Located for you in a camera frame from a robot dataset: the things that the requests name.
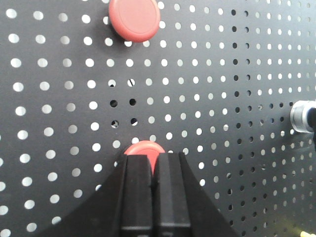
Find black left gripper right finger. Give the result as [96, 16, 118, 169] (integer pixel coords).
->
[154, 153, 191, 237]

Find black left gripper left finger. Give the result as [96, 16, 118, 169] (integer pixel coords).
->
[120, 155, 153, 237]

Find red mushroom button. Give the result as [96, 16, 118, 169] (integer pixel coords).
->
[124, 140, 166, 174]
[109, 0, 160, 42]

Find black silver rotary selector switch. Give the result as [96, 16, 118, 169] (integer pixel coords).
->
[290, 100, 316, 151]

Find black perforated pegboard panel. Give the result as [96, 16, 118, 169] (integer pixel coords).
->
[0, 0, 316, 237]

